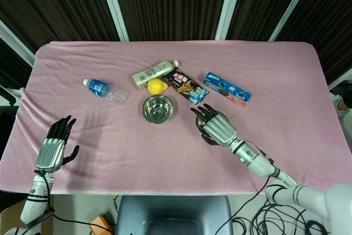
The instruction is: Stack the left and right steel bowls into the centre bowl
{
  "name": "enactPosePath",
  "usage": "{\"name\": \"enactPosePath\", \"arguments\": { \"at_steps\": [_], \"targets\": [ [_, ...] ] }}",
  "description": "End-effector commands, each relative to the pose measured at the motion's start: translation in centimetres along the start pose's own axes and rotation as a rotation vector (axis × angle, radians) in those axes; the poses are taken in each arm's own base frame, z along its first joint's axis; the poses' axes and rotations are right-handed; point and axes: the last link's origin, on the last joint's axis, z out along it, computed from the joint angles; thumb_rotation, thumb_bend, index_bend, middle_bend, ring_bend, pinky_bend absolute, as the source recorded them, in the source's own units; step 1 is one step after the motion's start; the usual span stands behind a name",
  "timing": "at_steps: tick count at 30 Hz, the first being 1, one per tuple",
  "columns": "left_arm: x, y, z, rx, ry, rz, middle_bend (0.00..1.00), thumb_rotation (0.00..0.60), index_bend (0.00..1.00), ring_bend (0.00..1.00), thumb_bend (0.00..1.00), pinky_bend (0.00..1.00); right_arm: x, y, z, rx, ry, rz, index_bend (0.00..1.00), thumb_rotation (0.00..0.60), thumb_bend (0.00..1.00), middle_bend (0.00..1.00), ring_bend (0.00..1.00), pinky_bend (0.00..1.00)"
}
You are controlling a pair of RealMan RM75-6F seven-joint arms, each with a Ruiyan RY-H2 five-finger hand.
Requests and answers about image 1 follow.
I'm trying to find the beige drink bottle brown cap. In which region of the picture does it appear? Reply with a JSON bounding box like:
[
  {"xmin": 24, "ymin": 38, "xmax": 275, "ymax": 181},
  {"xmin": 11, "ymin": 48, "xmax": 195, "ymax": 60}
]
[{"xmin": 131, "ymin": 59, "xmax": 181, "ymax": 90}]

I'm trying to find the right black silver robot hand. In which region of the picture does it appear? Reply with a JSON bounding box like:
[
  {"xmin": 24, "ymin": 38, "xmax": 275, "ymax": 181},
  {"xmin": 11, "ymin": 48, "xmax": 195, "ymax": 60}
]
[{"xmin": 191, "ymin": 103, "xmax": 239, "ymax": 147}]

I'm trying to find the white partition frame post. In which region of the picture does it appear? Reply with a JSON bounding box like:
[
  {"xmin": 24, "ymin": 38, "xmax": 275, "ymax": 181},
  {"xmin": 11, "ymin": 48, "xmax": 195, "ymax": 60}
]
[
  {"xmin": 0, "ymin": 20, "xmax": 36, "ymax": 67},
  {"xmin": 96, "ymin": 0, "xmax": 130, "ymax": 42},
  {"xmin": 328, "ymin": 67, "xmax": 352, "ymax": 90},
  {"xmin": 214, "ymin": 0, "xmax": 246, "ymax": 41},
  {"xmin": 268, "ymin": 0, "xmax": 317, "ymax": 42}
]

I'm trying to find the orange box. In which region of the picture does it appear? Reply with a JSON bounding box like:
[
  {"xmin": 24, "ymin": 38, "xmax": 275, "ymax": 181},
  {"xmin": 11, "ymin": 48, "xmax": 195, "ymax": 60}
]
[{"xmin": 89, "ymin": 214, "xmax": 118, "ymax": 235}]

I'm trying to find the stainless steel bowl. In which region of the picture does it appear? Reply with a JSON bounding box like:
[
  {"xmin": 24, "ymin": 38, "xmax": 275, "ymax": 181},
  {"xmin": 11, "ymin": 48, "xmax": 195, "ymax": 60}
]
[
  {"xmin": 141, "ymin": 95, "xmax": 174, "ymax": 124},
  {"xmin": 142, "ymin": 96, "xmax": 173, "ymax": 120},
  {"xmin": 195, "ymin": 114, "xmax": 211, "ymax": 138}
]

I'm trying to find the pink fleece table cloth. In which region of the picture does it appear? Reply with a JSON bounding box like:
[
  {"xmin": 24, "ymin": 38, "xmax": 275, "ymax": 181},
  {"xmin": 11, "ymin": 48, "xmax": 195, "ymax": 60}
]
[{"xmin": 0, "ymin": 41, "xmax": 338, "ymax": 196}]

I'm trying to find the white fabric object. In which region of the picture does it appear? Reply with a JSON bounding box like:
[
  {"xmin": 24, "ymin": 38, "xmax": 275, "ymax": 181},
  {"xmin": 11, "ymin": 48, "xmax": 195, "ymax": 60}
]
[{"xmin": 329, "ymin": 91, "xmax": 352, "ymax": 121}]

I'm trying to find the brown cardboard box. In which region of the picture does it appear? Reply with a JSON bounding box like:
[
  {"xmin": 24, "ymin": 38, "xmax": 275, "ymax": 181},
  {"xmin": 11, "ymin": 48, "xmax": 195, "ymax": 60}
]
[{"xmin": 0, "ymin": 200, "xmax": 28, "ymax": 231}]

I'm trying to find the blue pink cookie box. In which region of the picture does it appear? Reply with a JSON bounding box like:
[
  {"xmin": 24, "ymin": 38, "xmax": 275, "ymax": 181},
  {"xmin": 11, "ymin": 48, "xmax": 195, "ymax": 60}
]
[{"xmin": 203, "ymin": 72, "xmax": 252, "ymax": 108}]

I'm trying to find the dark brown snack bag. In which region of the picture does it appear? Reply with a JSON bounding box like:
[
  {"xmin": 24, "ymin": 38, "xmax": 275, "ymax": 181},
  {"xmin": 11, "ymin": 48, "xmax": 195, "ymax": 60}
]
[{"xmin": 161, "ymin": 68, "xmax": 210, "ymax": 105}]

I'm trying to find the black cable tangle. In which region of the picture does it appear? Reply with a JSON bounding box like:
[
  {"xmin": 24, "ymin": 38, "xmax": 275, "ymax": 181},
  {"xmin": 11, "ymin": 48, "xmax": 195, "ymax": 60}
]
[{"xmin": 232, "ymin": 185, "xmax": 332, "ymax": 235}]

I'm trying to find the clear water bottle blue label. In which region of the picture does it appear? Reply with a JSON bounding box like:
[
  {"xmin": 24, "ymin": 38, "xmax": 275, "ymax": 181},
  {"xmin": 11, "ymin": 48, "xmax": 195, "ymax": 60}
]
[{"xmin": 82, "ymin": 78, "xmax": 129, "ymax": 104}]

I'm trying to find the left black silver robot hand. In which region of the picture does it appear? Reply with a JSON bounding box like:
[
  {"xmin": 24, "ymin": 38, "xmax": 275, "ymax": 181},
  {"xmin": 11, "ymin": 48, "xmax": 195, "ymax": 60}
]
[{"xmin": 35, "ymin": 115, "xmax": 80, "ymax": 172}]

